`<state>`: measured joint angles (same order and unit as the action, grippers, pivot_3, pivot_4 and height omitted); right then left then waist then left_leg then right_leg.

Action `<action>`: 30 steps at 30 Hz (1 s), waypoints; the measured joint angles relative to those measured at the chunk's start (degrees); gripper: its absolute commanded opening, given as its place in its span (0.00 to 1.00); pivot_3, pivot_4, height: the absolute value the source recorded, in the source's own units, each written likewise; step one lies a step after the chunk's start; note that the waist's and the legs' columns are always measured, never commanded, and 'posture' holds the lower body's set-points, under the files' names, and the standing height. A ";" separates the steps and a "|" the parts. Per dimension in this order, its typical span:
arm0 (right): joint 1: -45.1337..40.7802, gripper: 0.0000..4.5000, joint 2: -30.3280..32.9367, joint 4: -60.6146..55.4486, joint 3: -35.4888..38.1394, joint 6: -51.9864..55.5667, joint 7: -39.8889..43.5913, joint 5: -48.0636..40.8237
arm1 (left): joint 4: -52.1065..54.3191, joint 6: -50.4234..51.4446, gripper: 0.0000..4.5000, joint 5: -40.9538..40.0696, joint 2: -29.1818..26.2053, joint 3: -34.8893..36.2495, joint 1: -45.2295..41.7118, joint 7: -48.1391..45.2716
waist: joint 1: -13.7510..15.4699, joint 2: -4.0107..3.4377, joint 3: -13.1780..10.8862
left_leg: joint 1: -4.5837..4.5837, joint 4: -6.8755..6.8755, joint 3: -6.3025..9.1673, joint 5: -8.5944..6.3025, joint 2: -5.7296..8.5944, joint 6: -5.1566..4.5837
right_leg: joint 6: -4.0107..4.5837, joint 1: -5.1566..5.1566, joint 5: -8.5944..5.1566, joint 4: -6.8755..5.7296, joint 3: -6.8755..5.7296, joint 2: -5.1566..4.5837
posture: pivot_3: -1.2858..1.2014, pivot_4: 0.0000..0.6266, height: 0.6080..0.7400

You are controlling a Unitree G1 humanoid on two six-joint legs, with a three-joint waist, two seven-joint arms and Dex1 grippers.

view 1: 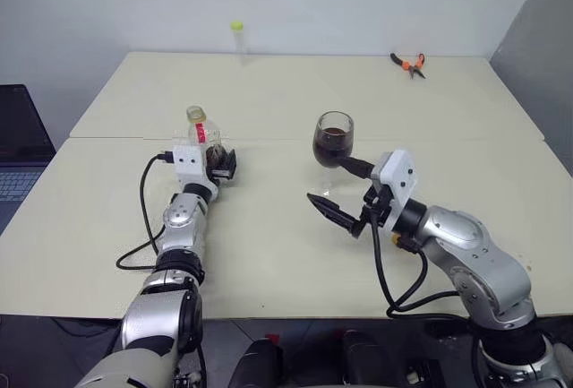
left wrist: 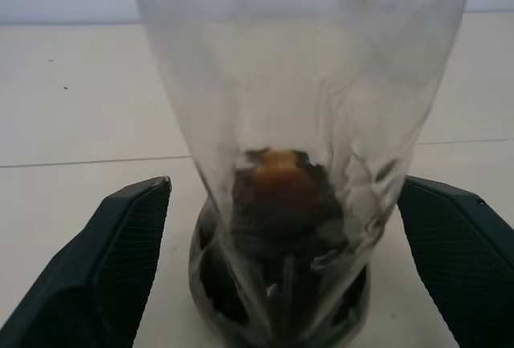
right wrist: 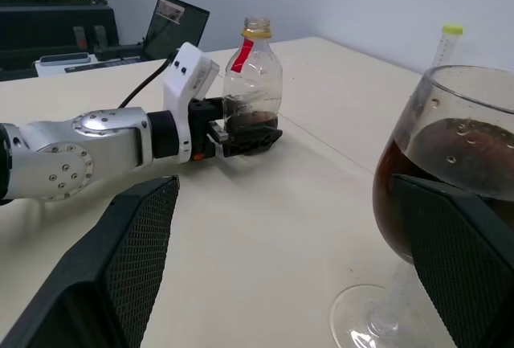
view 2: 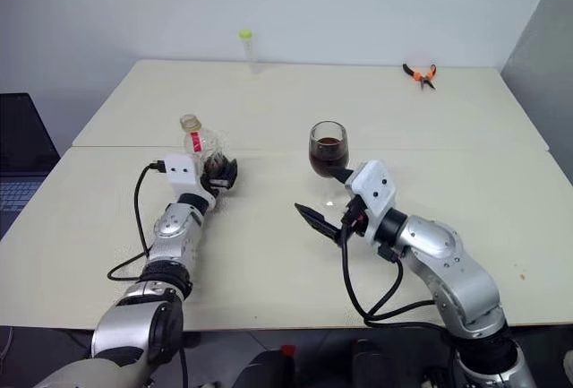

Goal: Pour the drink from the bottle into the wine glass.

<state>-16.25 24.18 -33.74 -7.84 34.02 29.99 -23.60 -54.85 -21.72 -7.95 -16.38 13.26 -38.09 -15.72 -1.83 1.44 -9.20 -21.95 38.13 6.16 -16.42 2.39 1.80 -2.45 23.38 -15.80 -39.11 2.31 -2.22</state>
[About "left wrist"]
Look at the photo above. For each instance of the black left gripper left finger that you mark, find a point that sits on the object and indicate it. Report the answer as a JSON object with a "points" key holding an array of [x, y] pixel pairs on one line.
{"points": [[80, 275]]}

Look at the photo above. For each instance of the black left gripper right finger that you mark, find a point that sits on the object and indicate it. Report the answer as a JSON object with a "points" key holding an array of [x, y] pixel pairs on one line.
{"points": [[470, 267]]}

